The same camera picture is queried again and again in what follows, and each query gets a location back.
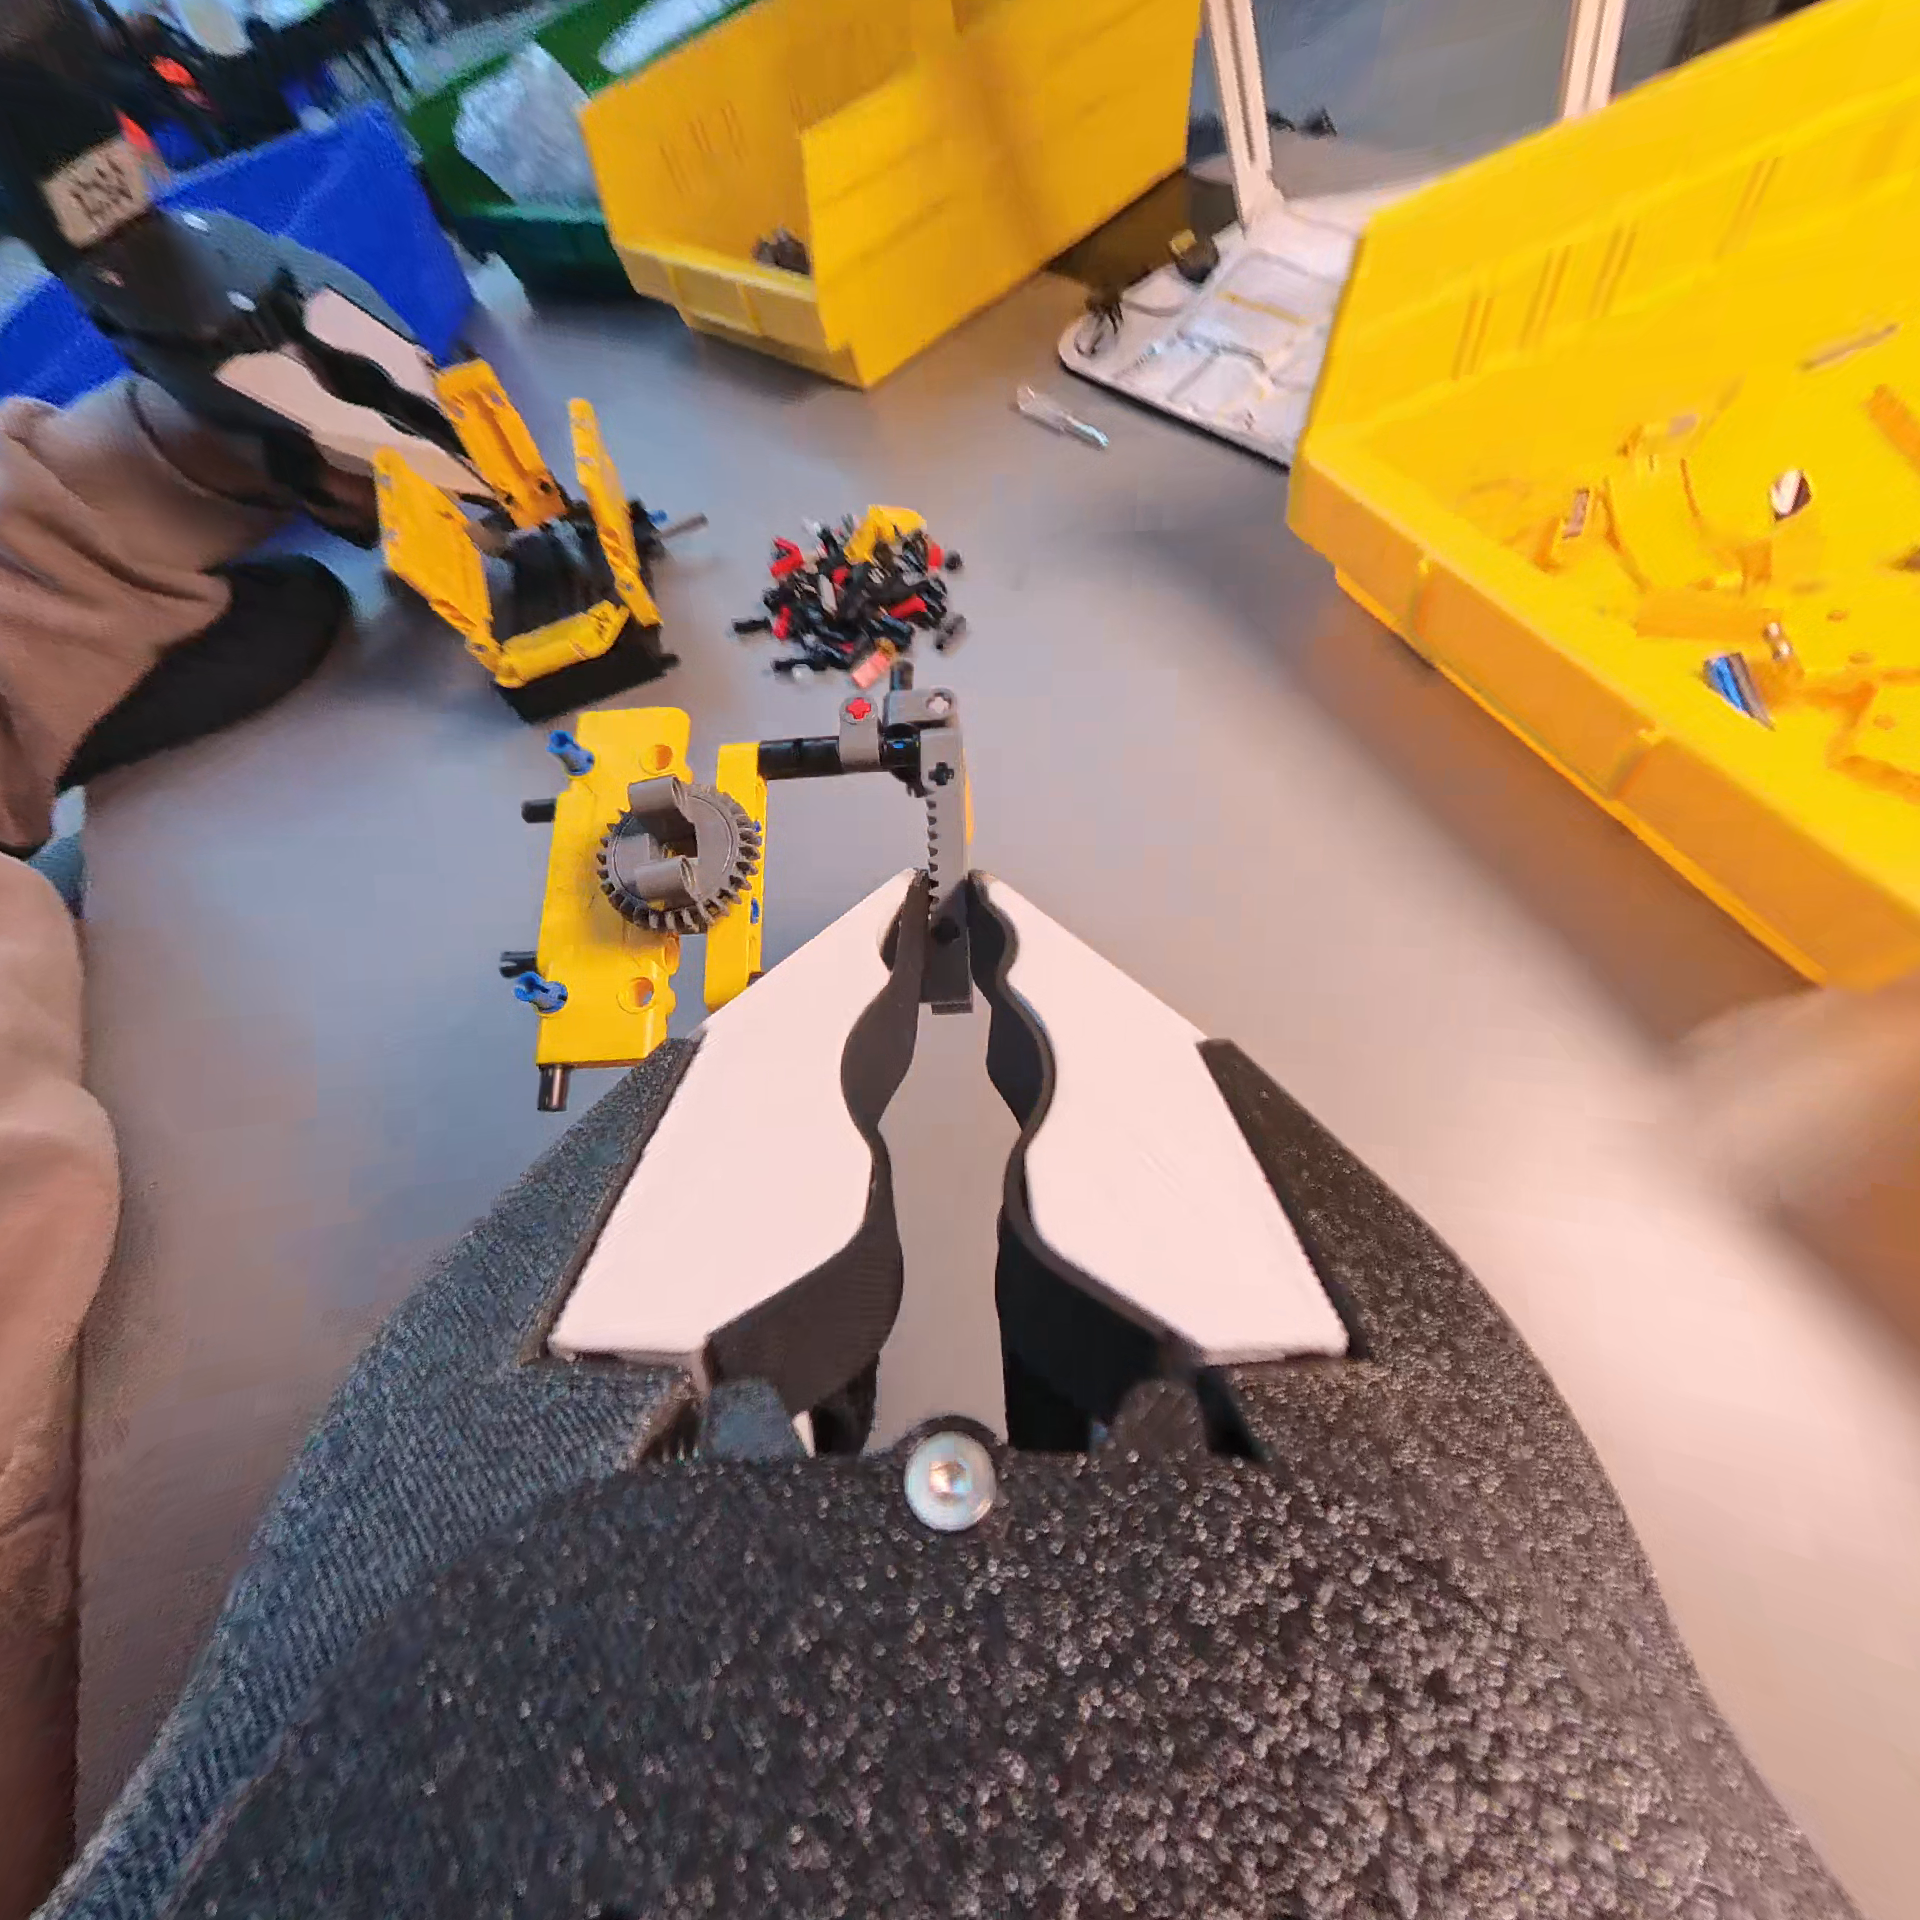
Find yellow gear rack subassembly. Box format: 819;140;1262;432
499;661;981;1116

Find yellow toy robot model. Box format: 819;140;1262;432
371;355;710;725

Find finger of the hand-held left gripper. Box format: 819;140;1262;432
220;349;491;501
298;285;447;397

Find assorted grey blue small parts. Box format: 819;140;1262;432
1477;382;1920;800

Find blue plastic bin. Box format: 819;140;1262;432
0;100;478;410

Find yellow plastic bin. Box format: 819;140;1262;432
575;0;1210;390
1285;0;1920;994

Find white sticker sheet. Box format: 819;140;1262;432
1123;253;1356;442

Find pile of black red pins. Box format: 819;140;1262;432
730;503;971;692

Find black USB cable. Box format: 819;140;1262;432
1071;231;1219;357

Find grey desk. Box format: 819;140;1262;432
59;135;1920;1920

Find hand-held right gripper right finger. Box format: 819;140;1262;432
967;870;1356;1366

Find person's left forearm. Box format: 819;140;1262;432
0;379;373;859

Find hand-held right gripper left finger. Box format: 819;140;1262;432
544;870;927;1363

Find clear bubble wrap bundle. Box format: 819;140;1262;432
447;43;606;208

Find grey gear piece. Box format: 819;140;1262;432
595;775;766;938

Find white book stand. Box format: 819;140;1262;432
1056;0;1632;471

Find green plastic bin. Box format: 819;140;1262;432
402;0;755;296

